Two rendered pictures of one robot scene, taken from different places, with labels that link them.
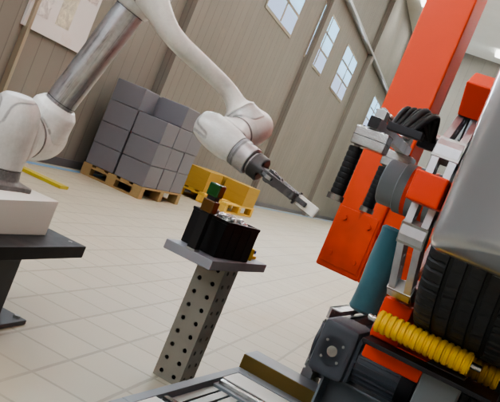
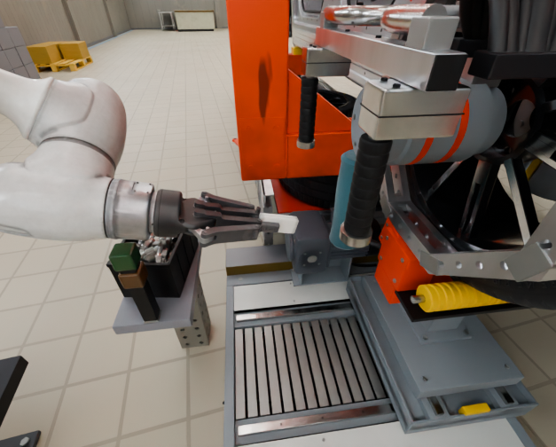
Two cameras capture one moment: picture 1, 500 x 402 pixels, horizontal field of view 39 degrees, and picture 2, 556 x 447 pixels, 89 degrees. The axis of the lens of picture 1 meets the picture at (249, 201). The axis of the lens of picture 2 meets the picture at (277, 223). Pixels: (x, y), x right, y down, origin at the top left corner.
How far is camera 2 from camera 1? 1.62 m
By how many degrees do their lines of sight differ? 45
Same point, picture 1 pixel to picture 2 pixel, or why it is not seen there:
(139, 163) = not seen: outside the picture
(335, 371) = (320, 268)
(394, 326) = (451, 303)
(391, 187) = (400, 146)
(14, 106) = not seen: outside the picture
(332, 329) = (306, 246)
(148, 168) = not seen: hidden behind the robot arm
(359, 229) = (268, 134)
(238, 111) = (39, 121)
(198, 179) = (42, 55)
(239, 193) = (74, 50)
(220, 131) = (49, 214)
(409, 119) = (539, 19)
